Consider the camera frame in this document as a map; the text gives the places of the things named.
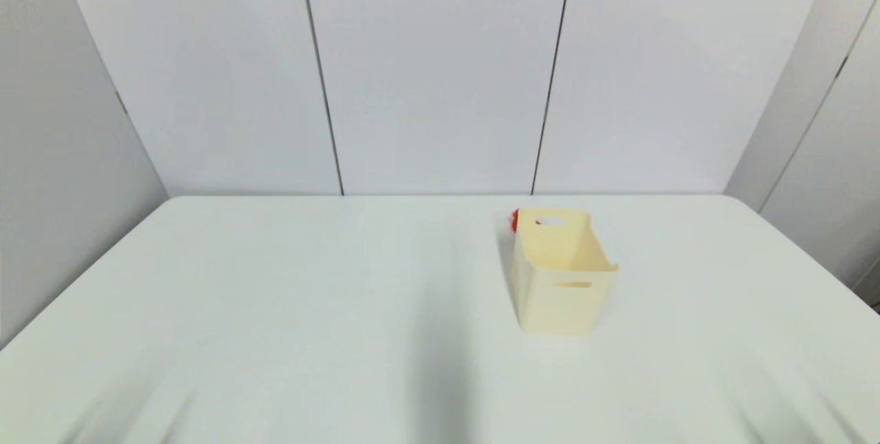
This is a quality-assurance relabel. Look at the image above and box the cream plastic storage bin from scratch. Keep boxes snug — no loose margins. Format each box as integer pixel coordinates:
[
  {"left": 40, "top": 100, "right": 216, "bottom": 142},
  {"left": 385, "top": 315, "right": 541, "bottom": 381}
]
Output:
[{"left": 510, "top": 208, "right": 619, "bottom": 335}]

